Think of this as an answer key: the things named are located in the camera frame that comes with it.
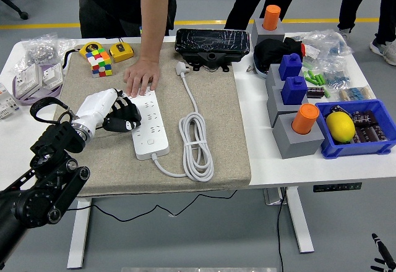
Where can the black table control panel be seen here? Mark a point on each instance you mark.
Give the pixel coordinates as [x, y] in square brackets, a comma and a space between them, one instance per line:
[337, 187]

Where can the white socket box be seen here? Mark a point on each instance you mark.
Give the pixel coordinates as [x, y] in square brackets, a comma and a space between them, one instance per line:
[52, 73]
[28, 80]

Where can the person's left forearm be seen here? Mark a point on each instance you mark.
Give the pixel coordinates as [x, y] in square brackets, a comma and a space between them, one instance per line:
[154, 21]

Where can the yellow lemon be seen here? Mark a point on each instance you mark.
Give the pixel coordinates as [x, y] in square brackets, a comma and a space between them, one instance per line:
[340, 126]

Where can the small white carton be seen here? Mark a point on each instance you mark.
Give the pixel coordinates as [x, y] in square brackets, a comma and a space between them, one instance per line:
[313, 52]

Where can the clear bag of taped resistors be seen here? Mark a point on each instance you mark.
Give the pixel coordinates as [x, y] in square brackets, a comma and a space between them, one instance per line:
[355, 93]

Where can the black cloth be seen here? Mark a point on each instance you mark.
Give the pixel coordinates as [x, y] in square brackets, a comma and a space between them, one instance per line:
[269, 52]

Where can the clear bag of blue resistors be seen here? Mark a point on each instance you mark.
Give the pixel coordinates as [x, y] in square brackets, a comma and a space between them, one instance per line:
[335, 77]

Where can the scrambled colour puzzle cube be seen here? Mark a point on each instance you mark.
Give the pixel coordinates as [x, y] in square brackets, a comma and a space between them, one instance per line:
[100, 63]

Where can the grey-brown mat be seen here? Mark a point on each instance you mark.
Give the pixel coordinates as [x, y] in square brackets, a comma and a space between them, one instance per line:
[216, 130]

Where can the blue plastic bin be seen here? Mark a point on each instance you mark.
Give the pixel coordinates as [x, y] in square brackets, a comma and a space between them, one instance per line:
[352, 150]

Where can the large clear bag of resistors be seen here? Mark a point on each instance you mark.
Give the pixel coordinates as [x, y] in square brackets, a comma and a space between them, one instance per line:
[331, 41]

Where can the white circuit breaker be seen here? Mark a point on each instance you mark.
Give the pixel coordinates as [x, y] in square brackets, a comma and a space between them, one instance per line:
[6, 105]

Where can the blue block with knob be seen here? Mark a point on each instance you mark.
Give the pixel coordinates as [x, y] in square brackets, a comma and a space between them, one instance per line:
[290, 68]
[294, 92]

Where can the small orange cap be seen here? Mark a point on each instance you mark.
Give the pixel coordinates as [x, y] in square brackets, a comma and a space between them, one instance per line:
[304, 50]

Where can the white bowl with blue rim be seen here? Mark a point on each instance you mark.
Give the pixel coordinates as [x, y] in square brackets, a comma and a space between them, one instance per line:
[260, 73]

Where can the small black clip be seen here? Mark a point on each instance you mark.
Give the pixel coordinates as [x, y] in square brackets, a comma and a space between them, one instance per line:
[335, 109]

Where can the orange cylinder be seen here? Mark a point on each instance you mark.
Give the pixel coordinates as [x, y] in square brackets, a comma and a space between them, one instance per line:
[304, 119]
[271, 17]

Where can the small yellow tape measure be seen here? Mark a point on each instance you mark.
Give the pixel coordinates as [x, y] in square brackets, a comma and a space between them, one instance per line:
[121, 52]

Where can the green battery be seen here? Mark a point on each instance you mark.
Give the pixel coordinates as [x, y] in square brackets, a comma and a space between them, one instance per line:
[312, 80]
[327, 93]
[322, 80]
[306, 76]

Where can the dark brown capacitor pack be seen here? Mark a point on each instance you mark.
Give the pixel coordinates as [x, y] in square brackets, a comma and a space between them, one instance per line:
[368, 130]

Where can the round yellow tape measure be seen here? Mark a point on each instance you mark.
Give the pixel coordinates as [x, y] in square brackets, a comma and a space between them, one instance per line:
[89, 48]

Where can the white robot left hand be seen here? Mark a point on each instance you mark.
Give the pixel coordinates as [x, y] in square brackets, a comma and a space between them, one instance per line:
[94, 106]

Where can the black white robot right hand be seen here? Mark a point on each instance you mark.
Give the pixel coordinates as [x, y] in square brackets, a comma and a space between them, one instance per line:
[384, 251]

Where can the white power strip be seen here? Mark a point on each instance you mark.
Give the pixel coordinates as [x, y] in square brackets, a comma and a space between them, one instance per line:
[151, 136]

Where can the black device in plastic wrap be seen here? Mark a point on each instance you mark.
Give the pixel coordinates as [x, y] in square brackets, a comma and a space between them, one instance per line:
[212, 41]

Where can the purple tray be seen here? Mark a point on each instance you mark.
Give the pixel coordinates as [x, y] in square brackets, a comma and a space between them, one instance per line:
[34, 100]

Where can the grey square block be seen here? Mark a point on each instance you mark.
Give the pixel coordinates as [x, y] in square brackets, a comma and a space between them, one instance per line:
[272, 77]
[273, 105]
[258, 32]
[297, 146]

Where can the clear bag of metal parts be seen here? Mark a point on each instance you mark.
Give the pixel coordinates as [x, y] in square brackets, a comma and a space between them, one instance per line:
[38, 52]

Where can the white table leg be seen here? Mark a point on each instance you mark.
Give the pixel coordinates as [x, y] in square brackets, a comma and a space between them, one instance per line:
[298, 222]
[79, 247]

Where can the person's left hand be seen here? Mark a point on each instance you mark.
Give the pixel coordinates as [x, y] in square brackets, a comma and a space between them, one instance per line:
[142, 74]

